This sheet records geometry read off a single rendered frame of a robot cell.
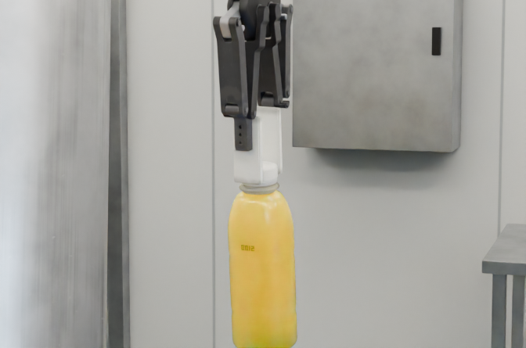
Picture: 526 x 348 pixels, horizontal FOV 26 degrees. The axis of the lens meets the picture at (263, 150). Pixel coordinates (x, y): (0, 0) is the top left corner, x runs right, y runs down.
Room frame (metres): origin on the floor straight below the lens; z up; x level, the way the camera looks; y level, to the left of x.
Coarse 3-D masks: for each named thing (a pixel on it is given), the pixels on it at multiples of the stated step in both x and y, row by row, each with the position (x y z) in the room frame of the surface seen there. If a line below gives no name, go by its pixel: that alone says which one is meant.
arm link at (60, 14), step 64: (0, 0) 0.43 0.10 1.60; (64, 0) 0.45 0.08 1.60; (0, 64) 0.43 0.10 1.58; (64, 64) 0.44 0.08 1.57; (0, 128) 0.42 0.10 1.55; (64, 128) 0.44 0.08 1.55; (0, 192) 0.42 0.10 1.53; (64, 192) 0.43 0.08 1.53; (0, 256) 0.41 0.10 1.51; (64, 256) 0.42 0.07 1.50; (0, 320) 0.40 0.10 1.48; (64, 320) 0.42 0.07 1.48
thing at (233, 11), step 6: (234, 6) 1.11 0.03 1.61; (228, 12) 1.10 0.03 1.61; (234, 12) 1.10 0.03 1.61; (222, 18) 1.09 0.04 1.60; (228, 18) 1.09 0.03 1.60; (222, 24) 1.09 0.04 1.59; (228, 24) 1.08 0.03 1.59; (222, 30) 1.09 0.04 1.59; (228, 30) 1.09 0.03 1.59; (222, 36) 1.09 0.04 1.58; (228, 36) 1.09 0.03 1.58
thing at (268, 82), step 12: (276, 12) 1.14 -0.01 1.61; (276, 24) 1.15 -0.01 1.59; (276, 36) 1.15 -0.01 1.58; (264, 48) 1.16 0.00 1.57; (276, 48) 1.16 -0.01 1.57; (264, 60) 1.16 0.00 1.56; (276, 60) 1.17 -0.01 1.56; (264, 72) 1.17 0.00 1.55; (276, 72) 1.17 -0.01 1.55; (264, 84) 1.17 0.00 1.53; (276, 84) 1.17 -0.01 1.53; (276, 96) 1.17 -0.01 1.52
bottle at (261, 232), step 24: (240, 192) 1.17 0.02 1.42; (264, 192) 1.15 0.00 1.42; (240, 216) 1.14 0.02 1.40; (264, 216) 1.14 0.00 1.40; (288, 216) 1.16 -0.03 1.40; (240, 240) 1.14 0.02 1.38; (264, 240) 1.14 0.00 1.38; (288, 240) 1.15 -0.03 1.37; (240, 264) 1.15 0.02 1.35; (264, 264) 1.14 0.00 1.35; (288, 264) 1.15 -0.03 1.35; (240, 288) 1.15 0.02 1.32; (264, 288) 1.14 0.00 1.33; (288, 288) 1.16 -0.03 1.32; (240, 312) 1.15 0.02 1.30; (264, 312) 1.15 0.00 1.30; (288, 312) 1.16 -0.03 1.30; (240, 336) 1.16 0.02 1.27; (264, 336) 1.15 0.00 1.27; (288, 336) 1.16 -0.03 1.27
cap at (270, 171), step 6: (264, 162) 1.17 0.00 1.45; (270, 162) 1.17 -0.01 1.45; (264, 168) 1.15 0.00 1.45; (270, 168) 1.15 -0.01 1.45; (276, 168) 1.16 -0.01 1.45; (264, 174) 1.15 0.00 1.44; (270, 174) 1.15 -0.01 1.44; (276, 174) 1.16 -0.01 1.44; (264, 180) 1.15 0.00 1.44; (270, 180) 1.15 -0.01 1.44; (276, 180) 1.16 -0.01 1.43
